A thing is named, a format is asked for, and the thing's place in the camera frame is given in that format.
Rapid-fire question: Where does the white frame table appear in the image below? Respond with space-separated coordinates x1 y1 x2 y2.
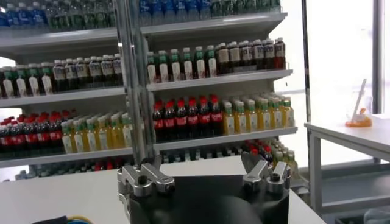
304 114 390 215

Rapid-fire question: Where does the black window post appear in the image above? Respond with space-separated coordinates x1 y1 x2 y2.
300 0 312 149

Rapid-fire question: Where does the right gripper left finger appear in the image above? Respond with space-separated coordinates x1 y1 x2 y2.
117 154 176 198

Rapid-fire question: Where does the yellow blue cable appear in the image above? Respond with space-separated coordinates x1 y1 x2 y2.
66 214 92 224

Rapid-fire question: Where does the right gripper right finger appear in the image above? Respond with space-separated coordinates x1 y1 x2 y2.
240 150 292 195

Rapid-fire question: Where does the grey metal shelving unit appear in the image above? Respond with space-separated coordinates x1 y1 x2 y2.
0 0 147 180
121 0 298 171

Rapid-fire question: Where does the dark drink bottle beige label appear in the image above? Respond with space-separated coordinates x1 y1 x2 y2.
239 40 253 72
263 38 275 70
252 39 264 71
229 41 241 74
216 43 230 75
274 37 286 69

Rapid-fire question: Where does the cola bottle red cap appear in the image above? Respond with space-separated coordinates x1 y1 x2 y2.
24 118 39 153
163 102 177 140
175 99 188 139
210 96 223 136
37 117 51 152
11 120 26 155
152 103 165 141
198 96 211 137
48 114 64 150
187 97 199 138
0 121 13 155

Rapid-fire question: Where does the yellow juice bottle green label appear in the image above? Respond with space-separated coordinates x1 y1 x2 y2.
234 102 247 135
85 117 98 152
269 97 283 130
121 113 133 148
222 102 235 136
246 100 259 133
60 121 74 154
280 96 295 128
97 115 110 150
73 119 85 153
109 114 122 149
258 99 271 131

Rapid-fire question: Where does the orange object with white stick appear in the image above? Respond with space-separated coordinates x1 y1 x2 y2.
350 78 368 122

